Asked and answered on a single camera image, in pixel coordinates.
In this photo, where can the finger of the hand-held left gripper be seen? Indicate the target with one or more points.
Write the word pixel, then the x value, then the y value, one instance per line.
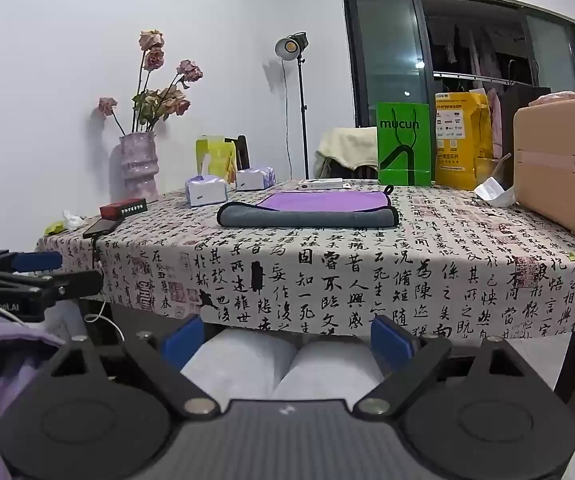
pixel 67 285
pixel 37 261

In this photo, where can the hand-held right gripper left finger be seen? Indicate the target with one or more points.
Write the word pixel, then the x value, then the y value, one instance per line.
pixel 183 339

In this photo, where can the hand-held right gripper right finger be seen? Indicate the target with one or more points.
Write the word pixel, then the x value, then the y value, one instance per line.
pixel 391 340

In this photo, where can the grey and purple towel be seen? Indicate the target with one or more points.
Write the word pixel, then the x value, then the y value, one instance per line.
pixel 312 210

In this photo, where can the yellow-green wrapper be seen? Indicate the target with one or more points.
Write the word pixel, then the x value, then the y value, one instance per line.
pixel 55 228

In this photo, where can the crumpled white tissue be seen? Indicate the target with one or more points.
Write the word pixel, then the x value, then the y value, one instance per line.
pixel 73 219

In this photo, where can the person's left leg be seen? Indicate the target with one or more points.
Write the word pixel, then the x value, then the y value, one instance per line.
pixel 237 365

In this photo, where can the person's leg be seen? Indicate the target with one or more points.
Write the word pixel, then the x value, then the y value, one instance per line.
pixel 332 367
pixel 237 365

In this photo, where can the person's right leg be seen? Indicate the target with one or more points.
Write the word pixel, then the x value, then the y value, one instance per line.
pixel 332 367

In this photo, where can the black phone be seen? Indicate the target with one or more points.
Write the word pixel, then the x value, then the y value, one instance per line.
pixel 101 227

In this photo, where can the calligraphy print tablecloth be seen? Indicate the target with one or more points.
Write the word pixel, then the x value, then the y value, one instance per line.
pixel 327 275

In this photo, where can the red and black box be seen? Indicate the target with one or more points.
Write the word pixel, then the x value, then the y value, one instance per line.
pixel 123 208

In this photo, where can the black tablecloth clip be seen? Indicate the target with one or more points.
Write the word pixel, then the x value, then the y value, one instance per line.
pixel 256 276

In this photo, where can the purple ceramic vase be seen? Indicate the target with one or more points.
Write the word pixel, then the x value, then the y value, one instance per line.
pixel 140 170

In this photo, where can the white purple tissue pack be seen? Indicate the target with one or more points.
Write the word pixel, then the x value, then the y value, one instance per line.
pixel 206 191
pixel 255 179

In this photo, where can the white paper receipt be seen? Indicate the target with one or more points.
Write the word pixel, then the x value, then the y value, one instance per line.
pixel 493 192

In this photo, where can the yellow-green snack bag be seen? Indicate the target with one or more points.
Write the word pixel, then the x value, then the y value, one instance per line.
pixel 215 157

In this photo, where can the black stand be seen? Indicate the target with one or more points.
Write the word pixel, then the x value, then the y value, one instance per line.
pixel 241 152

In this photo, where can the green paper bag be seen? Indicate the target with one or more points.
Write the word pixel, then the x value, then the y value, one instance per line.
pixel 403 145

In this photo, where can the chair with cream cloth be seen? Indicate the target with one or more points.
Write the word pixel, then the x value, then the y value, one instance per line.
pixel 345 147

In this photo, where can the clear plastic bag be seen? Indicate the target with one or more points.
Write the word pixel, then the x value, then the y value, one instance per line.
pixel 492 167

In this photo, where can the dried pink roses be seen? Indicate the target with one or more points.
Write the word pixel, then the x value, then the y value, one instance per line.
pixel 160 102

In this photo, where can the yellow paper bag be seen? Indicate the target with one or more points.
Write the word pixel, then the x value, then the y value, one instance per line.
pixel 460 140

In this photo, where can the pink suitcase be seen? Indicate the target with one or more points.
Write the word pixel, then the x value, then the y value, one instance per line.
pixel 557 165

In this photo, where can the black paper bag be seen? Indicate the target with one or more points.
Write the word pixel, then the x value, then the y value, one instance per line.
pixel 520 102

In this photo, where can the dark framed sliding window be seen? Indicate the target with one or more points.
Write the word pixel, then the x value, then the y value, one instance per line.
pixel 387 60

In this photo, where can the hanging clothes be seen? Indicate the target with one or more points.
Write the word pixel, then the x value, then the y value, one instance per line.
pixel 467 55

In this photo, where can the pink cloth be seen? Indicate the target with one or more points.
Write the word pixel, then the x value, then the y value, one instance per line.
pixel 562 98

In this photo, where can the studio lamp on stand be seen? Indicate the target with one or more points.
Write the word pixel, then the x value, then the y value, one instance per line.
pixel 291 46

